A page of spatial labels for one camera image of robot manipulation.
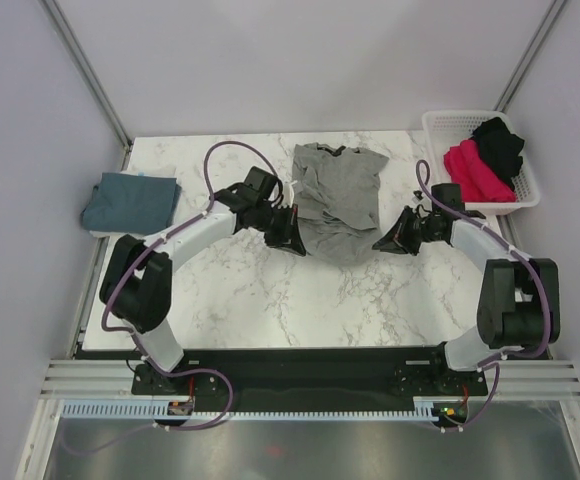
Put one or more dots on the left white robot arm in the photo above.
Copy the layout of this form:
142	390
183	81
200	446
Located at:
137	288

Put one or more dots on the left corner aluminium post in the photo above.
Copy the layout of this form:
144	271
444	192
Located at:
81	62

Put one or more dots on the white plastic basket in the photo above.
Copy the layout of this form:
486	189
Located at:
447	128

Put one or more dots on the grey t shirt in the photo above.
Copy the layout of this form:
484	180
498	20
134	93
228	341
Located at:
338	208

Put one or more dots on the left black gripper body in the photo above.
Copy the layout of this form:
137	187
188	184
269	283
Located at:
274	223

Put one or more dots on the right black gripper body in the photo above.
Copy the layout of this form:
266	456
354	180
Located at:
424	231

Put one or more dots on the aluminium frame rail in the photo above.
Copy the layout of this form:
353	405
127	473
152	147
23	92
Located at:
519	380

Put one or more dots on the white slotted cable duct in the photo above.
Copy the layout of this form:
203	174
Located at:
163	410

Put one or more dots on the black t shirt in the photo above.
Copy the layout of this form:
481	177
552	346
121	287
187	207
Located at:
499	149

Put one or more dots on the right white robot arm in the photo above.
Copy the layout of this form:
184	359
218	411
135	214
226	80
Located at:
518	311

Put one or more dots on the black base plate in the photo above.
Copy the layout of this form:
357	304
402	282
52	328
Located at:
322	377

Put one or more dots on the folded blue t shirt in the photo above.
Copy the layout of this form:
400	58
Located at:
134	204

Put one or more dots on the corner aluminium post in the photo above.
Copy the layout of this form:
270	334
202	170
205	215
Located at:
538	40
81	62

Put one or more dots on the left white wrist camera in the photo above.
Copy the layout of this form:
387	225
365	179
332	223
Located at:
291	191

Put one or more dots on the red t shirt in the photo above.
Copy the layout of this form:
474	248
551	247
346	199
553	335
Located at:
478	183

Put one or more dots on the right corner aluminium post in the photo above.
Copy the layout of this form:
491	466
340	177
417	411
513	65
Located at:
538	40

